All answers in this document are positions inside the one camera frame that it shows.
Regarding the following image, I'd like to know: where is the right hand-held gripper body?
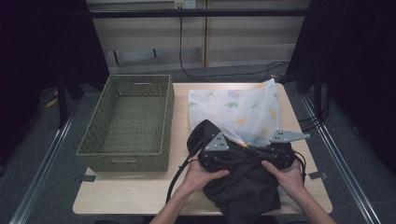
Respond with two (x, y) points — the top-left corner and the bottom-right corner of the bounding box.
(257, 129), (311, 171)

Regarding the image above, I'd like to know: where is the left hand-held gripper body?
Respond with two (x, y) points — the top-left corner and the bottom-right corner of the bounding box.
(197, 132), (238, 174)

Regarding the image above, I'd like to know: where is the dark cloth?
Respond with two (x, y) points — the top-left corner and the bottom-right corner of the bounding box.
(186, 119), (297, 224)

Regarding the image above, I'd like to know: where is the white leaf-print mesh laundry bag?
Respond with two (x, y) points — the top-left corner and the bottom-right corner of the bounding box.
(188, 77), (281, 149)

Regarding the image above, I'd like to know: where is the green woven basket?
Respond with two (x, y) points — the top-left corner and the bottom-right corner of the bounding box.
(76, 74), (176, 173)

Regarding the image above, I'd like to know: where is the person's left hand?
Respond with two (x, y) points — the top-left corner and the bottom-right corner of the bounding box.
(182, 151), (231, 196)

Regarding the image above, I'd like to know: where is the person's right hand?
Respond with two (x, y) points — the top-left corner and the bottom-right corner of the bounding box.
(261, 156), (308, 201)

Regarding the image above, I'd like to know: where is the black tape piece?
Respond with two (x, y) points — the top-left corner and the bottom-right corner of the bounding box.
(307, 170), (330, 181)
(74, 174), (97, 184)

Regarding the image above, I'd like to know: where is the black metal stand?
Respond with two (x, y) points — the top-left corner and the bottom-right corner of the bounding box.
(313, 69), (324, 117)
(55, 69), (70, 130)

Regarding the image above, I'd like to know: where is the beige wooden panel cabinet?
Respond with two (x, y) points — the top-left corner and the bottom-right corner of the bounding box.
(86, 0), (312, 75)

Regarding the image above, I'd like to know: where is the black curtain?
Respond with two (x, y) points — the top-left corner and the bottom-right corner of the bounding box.
(278, 0), (396, 176)
(0, 0), (110, 176)

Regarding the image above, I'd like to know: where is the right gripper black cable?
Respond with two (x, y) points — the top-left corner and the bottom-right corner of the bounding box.
(293, 150), (308, 182)

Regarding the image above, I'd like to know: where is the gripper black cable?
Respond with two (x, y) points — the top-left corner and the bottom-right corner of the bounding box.
(165, 136), (208, 203)
(293, 150), (308, 182)

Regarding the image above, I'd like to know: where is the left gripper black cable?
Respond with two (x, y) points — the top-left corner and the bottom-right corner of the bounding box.
(165, 136), (208, 203)

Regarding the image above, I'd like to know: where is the bundle of black cables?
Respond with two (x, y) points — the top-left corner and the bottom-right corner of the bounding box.
(298, 90), (332, 133)

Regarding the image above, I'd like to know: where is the metal floor rail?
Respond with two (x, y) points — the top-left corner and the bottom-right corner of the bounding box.
(299, 94), (382, 224)
(8, 104), (78, 224)

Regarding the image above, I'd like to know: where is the long black floor cable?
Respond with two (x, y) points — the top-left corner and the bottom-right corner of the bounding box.
(177, 15), (291, 83)

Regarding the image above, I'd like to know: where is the white wall socket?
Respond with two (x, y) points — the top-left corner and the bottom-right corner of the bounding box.
(173, 0), (197, 10)

